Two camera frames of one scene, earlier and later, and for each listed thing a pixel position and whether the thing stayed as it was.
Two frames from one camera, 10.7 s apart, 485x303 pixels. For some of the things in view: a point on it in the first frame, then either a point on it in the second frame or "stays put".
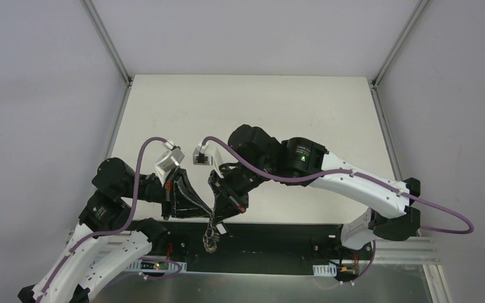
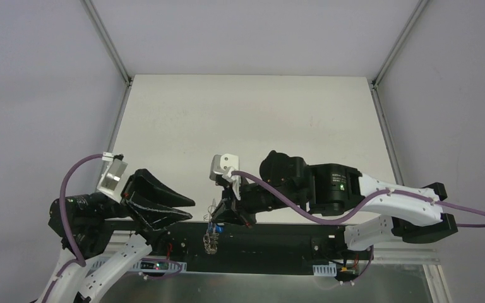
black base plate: x=271 y=249 stays put
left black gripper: x=170 y=194 -> x=127 y=200
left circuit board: x=157 y=266 stays put
